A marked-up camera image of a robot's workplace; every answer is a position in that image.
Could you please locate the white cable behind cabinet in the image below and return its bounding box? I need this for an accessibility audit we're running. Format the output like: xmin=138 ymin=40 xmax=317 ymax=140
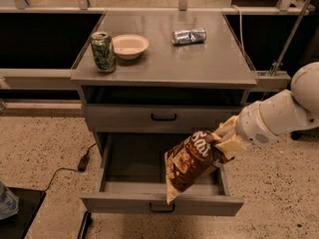
xmin=230 ymin=3 xmax=247 ymax=65

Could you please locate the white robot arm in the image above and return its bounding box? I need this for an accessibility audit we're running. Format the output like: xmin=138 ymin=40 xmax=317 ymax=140
xmin=213 ymin=62 xmax=319 ymax=159

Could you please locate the green soda can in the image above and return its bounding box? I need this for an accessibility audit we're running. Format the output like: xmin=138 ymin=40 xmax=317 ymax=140
xmin=91 ymin=32 xmax=116 ymax=74

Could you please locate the black tray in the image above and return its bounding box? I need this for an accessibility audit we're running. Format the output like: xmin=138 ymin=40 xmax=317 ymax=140
xmin=0 ymin=187 xmax=46 ymax=239

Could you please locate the crumpled plastic bag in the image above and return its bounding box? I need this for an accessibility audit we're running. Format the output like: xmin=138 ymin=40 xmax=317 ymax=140
xmin=0 ymin=181 xmax=19 ymax=220

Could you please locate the open middle drawer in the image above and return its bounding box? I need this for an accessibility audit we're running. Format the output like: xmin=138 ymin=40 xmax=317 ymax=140
xmin=81 ymin=133 xmax=243 ymax=216

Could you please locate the black power adapter with cable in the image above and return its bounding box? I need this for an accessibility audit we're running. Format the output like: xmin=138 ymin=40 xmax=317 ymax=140
xmin=43 ymin=142 xmax=98 ymax=192

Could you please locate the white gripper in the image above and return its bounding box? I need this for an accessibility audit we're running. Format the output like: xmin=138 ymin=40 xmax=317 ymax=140
xmin=214 ymin=102 xmax=279 ymax=159

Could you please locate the grey drawer cabinet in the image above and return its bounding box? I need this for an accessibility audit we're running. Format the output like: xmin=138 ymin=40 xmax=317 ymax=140
xmin=71 ymin=10 xmax=257 ymax=149

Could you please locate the black flat object on floor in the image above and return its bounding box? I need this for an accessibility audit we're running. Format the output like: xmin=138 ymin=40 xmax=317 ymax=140
xmin=77 ymin=211 xmax=92 ymax=239

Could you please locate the white bowl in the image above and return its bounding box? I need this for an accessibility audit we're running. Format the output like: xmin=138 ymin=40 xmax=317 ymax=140
xmin=113 ymin=34 xmax=149 ymax=60

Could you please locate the closed upper drawer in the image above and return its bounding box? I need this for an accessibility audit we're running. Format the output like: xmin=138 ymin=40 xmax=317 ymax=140
xmin=82 ymin=104 xmax=240 ymax=133

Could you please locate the brown chip bag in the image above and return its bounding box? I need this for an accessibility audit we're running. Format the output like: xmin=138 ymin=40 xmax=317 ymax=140
xmin=164 ymin=131 xmax=231 ymax=204

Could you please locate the crushed silver can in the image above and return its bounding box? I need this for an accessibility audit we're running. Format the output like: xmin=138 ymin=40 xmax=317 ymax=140
xmin=171 ymin=28 xmax=206 ymax=45

